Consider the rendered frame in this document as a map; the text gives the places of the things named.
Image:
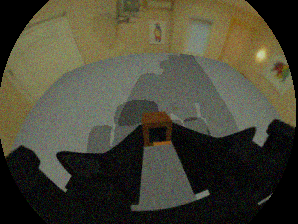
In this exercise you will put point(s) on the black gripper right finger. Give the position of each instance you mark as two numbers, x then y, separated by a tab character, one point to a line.
202	156

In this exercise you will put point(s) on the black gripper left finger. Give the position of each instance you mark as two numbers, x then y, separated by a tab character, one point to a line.
121	165

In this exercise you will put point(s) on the orange block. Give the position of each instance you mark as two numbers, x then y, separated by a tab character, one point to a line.
157	128

